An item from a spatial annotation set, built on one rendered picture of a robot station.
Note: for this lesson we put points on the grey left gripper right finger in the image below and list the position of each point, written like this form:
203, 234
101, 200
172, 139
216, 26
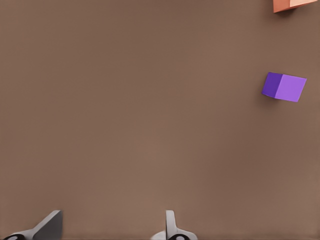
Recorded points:
171, 226

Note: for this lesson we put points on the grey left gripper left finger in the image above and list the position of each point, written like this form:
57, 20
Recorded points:
47, 227

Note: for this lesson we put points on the purple wooden cube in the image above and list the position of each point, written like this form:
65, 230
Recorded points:
285, 87

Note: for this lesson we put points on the orange wooden cube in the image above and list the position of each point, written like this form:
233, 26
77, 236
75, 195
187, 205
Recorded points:
287, 5

